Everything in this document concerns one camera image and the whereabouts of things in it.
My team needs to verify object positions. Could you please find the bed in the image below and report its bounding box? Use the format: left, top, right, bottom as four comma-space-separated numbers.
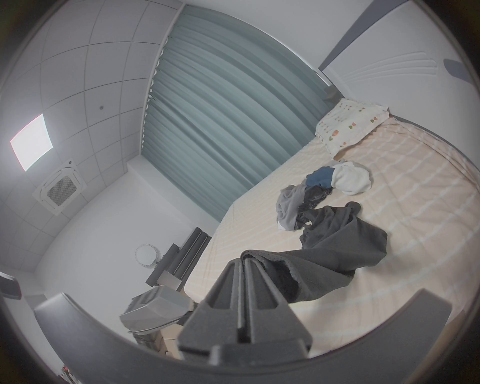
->
183, 0, 479, 357

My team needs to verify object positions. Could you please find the ceiling air conditioner vent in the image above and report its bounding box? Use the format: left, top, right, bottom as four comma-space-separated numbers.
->
33, 159, 89, 215

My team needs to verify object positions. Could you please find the ceiling light panel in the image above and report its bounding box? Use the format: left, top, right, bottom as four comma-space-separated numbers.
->
9, 114, 53, 172

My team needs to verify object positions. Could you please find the grey bedside table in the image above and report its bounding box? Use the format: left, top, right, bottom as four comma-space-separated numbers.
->
319, 71, 340, 104

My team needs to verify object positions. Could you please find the blue-green curtain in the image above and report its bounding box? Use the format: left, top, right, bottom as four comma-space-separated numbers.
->
140, 5, 335, 226

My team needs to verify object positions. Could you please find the white printed pillow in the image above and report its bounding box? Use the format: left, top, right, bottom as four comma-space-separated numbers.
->
315, 98, 391, 155

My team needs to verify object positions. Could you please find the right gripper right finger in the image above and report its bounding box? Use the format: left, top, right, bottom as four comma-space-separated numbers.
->
245, 259, 313, 349

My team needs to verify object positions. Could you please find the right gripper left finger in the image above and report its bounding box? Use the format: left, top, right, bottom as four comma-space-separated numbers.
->
178, 259, 245, 349

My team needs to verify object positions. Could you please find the pile of clothes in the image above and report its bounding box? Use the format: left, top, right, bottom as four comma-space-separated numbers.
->
275, 161, 373, 232

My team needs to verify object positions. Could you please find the black chest of drawers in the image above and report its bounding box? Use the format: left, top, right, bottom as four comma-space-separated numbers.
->
145, 227, 213, 290

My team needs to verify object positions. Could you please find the black T-shirt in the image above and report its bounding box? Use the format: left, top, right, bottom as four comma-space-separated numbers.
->
240, 201, 389, 305

